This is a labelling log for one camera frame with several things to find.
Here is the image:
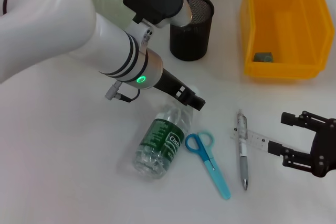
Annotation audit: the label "clear water bottle green label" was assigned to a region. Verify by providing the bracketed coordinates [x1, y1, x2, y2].
[133, 84, 201, 180]

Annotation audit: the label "blue scissors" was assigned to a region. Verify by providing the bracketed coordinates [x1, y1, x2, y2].
[185, 130, 232, 200]

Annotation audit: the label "yellow plastic bin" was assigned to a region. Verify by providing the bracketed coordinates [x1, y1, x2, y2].
[240, 0, 335, 80]

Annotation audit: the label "black mesh pen holder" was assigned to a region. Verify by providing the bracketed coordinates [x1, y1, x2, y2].
[169, 0, 215, 61]

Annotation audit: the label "green plastic wrapper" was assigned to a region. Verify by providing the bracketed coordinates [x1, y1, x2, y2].
[253, 51, 274, 63]

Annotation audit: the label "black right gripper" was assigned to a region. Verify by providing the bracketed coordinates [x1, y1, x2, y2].
[267, 110, 336, 179]

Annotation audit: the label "white grey ballpoint pen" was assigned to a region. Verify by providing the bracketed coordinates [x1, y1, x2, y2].
[237, 108, 249, 191]

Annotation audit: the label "pale green glass fruit plate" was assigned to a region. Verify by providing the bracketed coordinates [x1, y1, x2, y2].
[83, 0, 139, 32]

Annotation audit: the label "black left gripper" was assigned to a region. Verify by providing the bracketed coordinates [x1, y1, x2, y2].
[153, 68, 206, 111]

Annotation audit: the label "clear plastic ruler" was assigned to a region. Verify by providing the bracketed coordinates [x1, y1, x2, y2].
[230, 126, 274, 149]

